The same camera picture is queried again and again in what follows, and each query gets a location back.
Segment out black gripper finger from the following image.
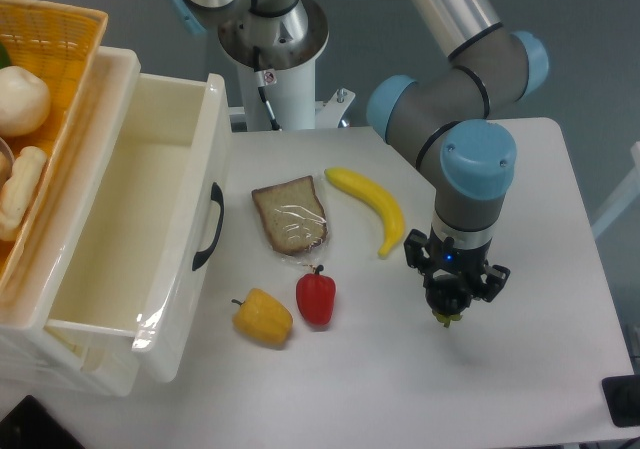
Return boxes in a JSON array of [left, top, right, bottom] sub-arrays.
[[403, 229, 431, 282], [470, 264, 511, 303]]

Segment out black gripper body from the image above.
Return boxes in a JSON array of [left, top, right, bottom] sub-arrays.
[[422, 232, 489, 289]]

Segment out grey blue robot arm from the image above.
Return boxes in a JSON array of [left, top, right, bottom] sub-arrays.
[[171, 0, 549, 316]]

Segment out open upper white drawer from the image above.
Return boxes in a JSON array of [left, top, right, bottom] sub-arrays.
[[47, 75, 231, 396]]

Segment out white drawer cabinet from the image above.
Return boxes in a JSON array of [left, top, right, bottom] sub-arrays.
[[1, 47, 140, 390]]

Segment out yellow banana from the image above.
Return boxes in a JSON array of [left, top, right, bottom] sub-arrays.
[[324, 167, 405, 259]]

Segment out red bell pepper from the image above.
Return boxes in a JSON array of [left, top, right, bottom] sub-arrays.
[[296, 265, 336, 327]]

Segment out wrapped brown bread slice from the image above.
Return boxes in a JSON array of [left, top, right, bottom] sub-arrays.
[[251, 175, 328, 256]]

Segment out yellow bell pepper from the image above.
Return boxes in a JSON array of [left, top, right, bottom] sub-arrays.
[[231, 288, 293, 346]]

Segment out black device right edge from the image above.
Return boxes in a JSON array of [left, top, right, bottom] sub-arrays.
[[601, 374, 640, 428]]

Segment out beige bread roll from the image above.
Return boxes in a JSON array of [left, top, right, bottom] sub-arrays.
[[1, 146, 47, 242]]

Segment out orange plastic basket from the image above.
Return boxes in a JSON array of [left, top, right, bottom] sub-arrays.
[[0, 0, 110, 310]]

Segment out pale round fruit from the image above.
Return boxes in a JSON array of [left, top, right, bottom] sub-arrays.
[[1, 66, 51, 138]]

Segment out black object bottom left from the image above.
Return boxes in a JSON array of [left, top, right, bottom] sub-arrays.
[[1, 395, 84, 449]]

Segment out white frame right edge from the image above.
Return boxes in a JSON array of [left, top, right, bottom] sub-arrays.
[[591, 142, 639, 240]]

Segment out black drawer handle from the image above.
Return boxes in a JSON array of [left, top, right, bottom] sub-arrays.
[[191, 182, 225, 271]]

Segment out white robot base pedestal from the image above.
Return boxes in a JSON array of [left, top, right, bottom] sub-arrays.
[[218, 0, 355, 132]]

